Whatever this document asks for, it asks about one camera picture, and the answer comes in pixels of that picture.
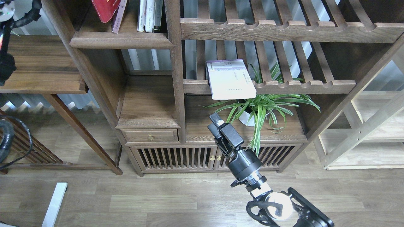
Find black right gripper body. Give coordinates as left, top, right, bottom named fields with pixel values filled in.
left=216, top=123, right=262, bottom=183

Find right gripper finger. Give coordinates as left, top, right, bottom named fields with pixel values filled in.
left=209, top=113, right=225, bottom=128
left=208, top=125, right=221, bottom=139

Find white lavender book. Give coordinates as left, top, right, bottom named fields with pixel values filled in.
left=206, top=59, right=257, bottom=100

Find maroon book chinese title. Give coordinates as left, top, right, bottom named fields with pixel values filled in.
left=111, top=0, right=128, bottom=34

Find red book white pages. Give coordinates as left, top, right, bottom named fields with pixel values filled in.
left=92, top=0, right=121, bottom=23

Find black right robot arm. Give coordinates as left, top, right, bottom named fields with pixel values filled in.
left=208, top=113, right=335, bottom=227

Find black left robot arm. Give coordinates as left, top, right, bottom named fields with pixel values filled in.
left=0, top=0, right=42, bottom=170

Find light wooden shelf unit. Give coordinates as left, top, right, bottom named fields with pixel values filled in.
left=313, top=52, right=404, bottom=171

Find white plant pot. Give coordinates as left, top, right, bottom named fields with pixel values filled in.
left=238, top=111, right=269, bottom=127

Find green spider plant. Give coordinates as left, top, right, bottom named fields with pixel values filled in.
left=204, top=62, right=321, bottom=158

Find dark wooden bookshelf cabinet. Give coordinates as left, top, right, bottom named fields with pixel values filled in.
left=42, top=0, right=403, bottom=175

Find white upright book middle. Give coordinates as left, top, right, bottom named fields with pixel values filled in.
left=144, top=0, right=156, bottom=33

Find white upright book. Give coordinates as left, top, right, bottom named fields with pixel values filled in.
left=144, top=0, right=156, bottom=33
left=137, top=0, right=147, bottom=32

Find dark spine upright book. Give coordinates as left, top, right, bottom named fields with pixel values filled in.
left=152, top=0, right=163, bottom=33

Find white upright book left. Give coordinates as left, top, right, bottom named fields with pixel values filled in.
left=137, top=0, right=147, bottom=32

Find white metal bar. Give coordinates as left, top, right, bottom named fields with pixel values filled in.
left=41, top=182, right=68, bottom=227

